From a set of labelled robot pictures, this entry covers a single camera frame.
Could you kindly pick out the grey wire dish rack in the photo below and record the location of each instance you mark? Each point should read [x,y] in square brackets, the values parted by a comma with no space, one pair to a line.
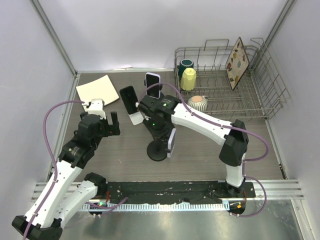
[259,94]

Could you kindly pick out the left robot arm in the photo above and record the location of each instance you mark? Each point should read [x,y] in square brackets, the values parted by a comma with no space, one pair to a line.
[49,215]

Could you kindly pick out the lilac-case phone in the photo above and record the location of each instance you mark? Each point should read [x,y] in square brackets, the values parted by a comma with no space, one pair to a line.
[152,79]
[171,143]

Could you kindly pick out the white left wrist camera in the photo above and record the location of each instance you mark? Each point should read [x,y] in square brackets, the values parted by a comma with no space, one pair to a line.
[95,107]

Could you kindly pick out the dark green mug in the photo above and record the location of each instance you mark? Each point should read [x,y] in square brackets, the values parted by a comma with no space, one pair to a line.
[184,64]

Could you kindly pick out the white folding phone stand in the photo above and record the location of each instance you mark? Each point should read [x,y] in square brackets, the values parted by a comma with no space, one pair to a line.
[136,118]

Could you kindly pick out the white slotted cable duct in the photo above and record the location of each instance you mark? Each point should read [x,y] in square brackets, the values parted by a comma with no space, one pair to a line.
[181,207]

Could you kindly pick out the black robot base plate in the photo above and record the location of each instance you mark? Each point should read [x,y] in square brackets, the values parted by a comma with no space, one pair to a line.
[173,192]

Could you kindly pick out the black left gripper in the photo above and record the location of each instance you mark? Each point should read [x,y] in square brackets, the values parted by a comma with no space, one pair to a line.
[111,129]

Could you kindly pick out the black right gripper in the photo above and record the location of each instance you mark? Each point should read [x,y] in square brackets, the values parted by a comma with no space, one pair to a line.
[157,134]

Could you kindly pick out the white square plate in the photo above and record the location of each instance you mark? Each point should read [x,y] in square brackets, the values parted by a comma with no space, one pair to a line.
[101,88]

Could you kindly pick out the black round-base stand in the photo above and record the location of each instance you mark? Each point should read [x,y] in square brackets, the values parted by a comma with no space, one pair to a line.
[156,151]
[162,96]

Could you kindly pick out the striped white ceramic bowl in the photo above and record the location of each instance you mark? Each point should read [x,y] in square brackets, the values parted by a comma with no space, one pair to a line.
[198,102]

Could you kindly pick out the yellow faceted cup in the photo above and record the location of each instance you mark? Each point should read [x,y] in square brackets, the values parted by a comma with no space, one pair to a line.
[188,79]

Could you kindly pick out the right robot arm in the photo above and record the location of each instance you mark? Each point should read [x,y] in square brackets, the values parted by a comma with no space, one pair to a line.
[163,114]

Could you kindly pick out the black phone on white stand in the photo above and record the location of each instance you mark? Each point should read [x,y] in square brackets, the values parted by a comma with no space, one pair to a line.
[129,98]

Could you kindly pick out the floral square plate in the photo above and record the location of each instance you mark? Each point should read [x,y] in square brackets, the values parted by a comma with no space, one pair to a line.
[237,63]

